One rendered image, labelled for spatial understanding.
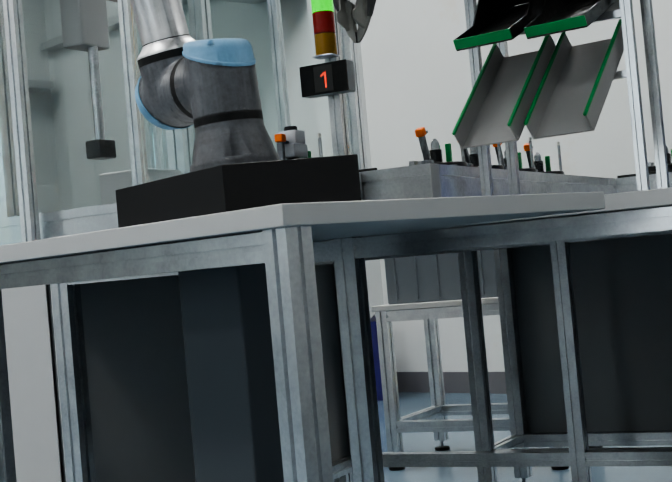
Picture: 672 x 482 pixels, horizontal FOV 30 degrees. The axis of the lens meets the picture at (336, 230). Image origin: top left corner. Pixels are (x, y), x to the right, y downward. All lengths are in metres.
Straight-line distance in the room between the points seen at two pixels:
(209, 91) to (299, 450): 0.70
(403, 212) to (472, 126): 0.87
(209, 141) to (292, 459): 0.64
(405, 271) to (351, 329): 2.25
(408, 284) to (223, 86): 2.72
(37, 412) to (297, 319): 1.43
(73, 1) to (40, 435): 1.21
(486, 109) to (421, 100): 4.77
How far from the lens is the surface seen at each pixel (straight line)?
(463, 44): 2.56
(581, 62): 2.61
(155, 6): 2.21
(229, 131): 2.05
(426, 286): 4.67
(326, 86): 2.87
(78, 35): 3.48
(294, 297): 1.59
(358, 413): 2.48
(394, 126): 7.49
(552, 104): 2.53
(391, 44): 7.54
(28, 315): 2.94
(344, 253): 2.46
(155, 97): 2.20
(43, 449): 2.95
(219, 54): 2.07
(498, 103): 2.59
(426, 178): 2.46
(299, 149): 2.78
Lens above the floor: 0.77
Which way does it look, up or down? 2 degrees up
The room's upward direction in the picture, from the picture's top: 5 degrees counter-clockwise
